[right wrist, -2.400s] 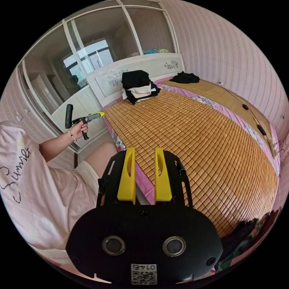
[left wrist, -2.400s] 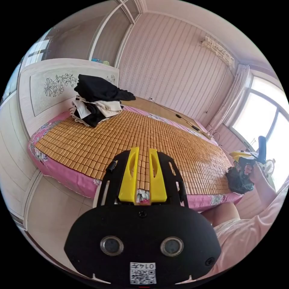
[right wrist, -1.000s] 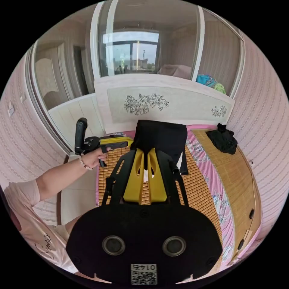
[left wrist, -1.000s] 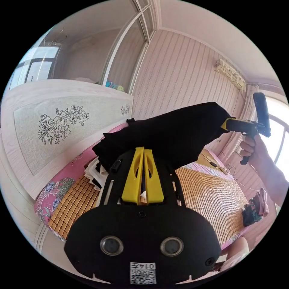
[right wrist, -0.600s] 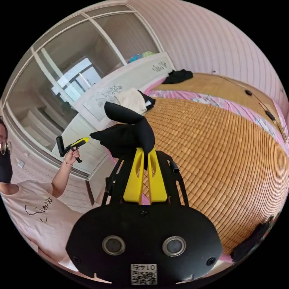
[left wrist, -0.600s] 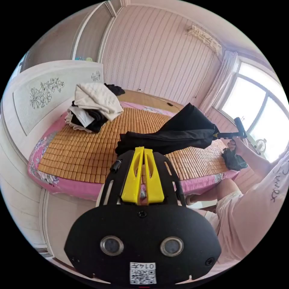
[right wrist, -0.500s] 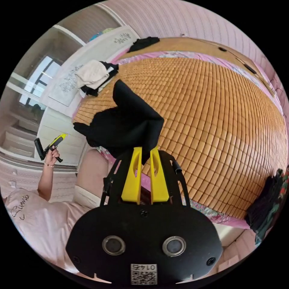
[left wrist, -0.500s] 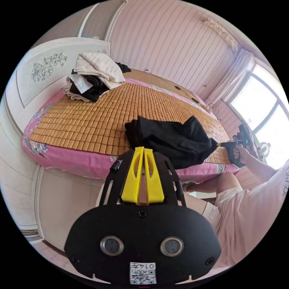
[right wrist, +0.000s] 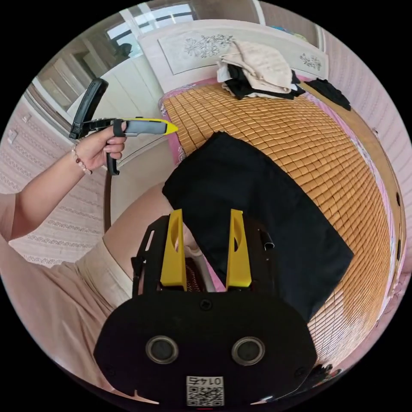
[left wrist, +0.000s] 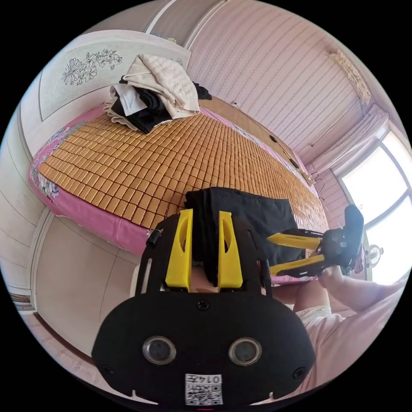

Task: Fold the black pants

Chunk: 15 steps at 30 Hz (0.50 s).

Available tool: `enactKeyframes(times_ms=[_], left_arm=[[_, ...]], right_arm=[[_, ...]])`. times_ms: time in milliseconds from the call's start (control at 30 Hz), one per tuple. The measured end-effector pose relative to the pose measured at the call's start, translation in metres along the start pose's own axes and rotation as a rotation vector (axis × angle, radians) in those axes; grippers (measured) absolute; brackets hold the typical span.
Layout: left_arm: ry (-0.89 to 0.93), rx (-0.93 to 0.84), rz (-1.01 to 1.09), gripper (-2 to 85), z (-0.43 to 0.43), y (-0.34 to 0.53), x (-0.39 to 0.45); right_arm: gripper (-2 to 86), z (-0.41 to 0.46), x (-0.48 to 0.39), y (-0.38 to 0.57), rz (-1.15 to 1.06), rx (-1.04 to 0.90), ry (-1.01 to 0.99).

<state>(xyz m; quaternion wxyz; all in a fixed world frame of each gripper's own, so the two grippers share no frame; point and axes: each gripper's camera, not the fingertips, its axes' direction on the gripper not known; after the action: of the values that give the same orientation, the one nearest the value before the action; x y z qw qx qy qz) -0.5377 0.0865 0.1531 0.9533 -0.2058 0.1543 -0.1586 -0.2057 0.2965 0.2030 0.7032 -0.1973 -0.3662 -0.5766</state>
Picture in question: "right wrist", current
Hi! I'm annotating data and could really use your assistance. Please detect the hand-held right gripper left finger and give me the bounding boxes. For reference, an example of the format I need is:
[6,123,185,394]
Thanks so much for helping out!
[160,208,187,287]

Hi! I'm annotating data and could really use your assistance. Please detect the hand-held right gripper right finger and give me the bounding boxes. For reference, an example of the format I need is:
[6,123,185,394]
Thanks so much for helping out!
[225,209,252,288]

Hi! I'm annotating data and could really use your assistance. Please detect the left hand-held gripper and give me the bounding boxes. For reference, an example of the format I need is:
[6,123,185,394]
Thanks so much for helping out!
[82,117,179,176]

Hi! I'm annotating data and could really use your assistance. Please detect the person's left forearm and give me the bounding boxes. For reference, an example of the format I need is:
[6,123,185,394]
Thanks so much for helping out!
[6,145,94,242]

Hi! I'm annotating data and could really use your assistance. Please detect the black pants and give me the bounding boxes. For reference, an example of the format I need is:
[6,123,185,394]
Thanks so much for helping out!
[162,131,355,324]

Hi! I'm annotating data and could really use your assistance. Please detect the person's left hand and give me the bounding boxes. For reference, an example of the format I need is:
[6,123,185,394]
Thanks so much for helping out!
[76,122,126,171]

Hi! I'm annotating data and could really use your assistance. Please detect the white cupboard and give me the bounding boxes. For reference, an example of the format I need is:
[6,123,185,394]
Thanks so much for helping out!
[67,57,168,161]

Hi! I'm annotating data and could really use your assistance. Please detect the pile of clothes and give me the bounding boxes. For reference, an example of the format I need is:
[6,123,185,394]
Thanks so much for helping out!
[216,40,306,101]

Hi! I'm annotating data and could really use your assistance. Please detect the window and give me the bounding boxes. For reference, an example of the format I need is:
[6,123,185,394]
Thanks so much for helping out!
[105,2,201,59]

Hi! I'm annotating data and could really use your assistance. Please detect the bed with woven mat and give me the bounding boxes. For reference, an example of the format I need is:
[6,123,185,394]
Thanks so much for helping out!
[137,19,407,371]

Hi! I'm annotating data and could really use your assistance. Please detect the black garment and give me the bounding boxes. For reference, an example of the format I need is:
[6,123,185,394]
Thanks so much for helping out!
[303,78,352,112]

